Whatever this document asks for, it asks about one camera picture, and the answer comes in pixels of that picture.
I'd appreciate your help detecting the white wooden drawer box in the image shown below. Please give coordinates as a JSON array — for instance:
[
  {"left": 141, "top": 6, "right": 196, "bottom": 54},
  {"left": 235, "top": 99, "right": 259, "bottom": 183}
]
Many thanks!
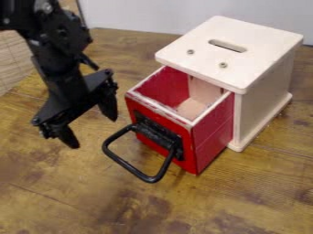
[{"left": 155, "top": 16, "right": 303, "bottom": 152}]

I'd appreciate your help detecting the red drawer front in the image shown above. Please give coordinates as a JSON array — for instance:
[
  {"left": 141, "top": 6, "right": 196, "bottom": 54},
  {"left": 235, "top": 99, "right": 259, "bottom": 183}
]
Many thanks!
[{"left": 124, "top": 66, "right": 235, "bottom": 175}]

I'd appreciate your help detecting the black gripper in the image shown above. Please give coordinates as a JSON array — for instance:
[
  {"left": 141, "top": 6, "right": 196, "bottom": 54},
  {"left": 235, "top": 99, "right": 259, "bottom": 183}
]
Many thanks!
[{"left": 32, "top": 58, "right": 119, "bottom": 149}]

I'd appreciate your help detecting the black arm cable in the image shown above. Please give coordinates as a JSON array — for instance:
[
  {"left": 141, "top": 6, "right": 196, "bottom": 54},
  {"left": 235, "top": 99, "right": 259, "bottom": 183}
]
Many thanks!
[{"left": 78, "top": 53, "right": 100, "bottom": 71}]

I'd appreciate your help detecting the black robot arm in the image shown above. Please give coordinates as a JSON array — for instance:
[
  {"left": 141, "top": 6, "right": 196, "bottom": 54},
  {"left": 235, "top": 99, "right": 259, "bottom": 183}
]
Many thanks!
[{"left": 0, "top": 0, "right": 117, "bottom": 149}]

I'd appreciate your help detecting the black metal drawer handle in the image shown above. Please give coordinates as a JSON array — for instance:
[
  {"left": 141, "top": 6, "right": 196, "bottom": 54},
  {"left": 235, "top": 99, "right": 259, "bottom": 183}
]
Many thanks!
[{"left": 101, "top": 111, "right": 184, "bottom": 185}]

